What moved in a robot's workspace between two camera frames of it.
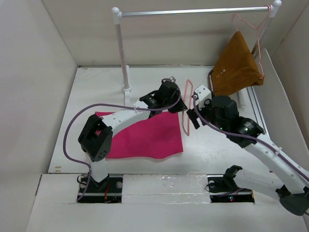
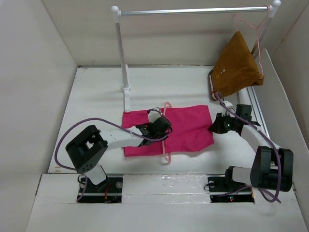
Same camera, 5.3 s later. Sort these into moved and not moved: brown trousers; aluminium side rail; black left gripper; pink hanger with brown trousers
Moved: black left gripper
Not moved: aluminium side rail; pink hanger with brown trousers; brown trousers
